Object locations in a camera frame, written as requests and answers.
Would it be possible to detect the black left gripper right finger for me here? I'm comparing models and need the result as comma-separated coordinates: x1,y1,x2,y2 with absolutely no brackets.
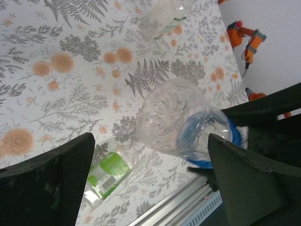
208,133,301,226

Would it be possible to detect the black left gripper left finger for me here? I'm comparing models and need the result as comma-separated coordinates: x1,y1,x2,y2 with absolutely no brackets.
0,131,96,226

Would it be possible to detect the floral table cloth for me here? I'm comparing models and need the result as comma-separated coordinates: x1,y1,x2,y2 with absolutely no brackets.
0,0,250,226

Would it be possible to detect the clear bottle white-green label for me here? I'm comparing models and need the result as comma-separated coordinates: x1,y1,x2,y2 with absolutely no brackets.
138,0,196,40

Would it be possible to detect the slotted grey cable duct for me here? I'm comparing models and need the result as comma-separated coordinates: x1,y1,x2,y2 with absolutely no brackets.
183,193,224,226

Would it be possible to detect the clear bottle blue label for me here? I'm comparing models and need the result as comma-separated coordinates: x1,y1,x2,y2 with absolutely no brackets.
136,79,243,170

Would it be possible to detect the wide aluminium base rail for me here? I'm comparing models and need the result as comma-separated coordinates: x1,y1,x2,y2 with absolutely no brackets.
128,174,219,226

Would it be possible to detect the clear bottle green label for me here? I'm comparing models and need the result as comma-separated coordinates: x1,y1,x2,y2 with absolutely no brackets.
83,142,146,209

